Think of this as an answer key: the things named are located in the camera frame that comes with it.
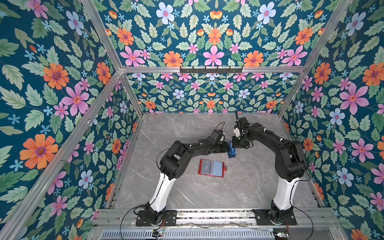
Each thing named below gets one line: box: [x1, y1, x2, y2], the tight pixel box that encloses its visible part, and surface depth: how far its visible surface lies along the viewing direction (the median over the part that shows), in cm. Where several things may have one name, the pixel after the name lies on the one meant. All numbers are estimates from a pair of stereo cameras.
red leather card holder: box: [198, 158, 227, 178], surface depth 92 cm
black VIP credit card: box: [201, 159, 212, 174], surface depth 92 cm
